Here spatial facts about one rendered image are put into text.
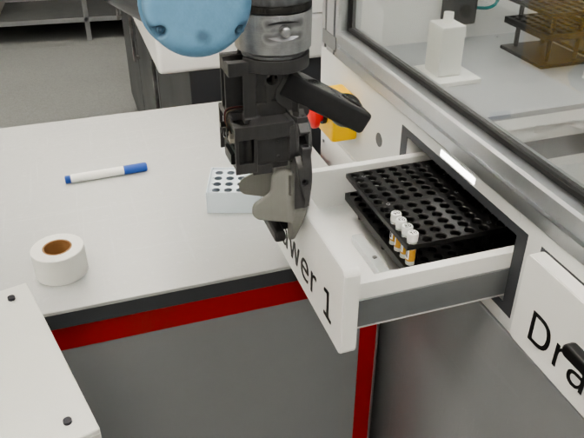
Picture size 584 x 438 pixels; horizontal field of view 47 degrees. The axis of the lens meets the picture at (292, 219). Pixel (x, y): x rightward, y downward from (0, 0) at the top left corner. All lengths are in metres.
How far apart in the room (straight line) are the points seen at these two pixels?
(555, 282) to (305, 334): 0.47
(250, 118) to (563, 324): 0.36
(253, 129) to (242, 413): 0.58
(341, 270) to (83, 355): 0.45
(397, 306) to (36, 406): 0.37
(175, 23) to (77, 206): 0.70
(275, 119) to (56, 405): 0.34
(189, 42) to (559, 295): 0.42
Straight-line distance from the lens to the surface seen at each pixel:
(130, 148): 1.29
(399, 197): 0.83
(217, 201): 1.05
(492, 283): 0.78
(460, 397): 0.96
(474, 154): 0.80
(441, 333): 0.96
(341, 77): 1.14
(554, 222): 0.70
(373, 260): 0.80
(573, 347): 0.64
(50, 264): 0.93
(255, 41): 0.64
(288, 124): 0.67
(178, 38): 0.46
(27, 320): 0.78
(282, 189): 0.71
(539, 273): 0.70
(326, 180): 0.90
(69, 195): 1.16
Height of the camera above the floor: 1.31
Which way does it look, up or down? 32 degrees down
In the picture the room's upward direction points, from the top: straight up
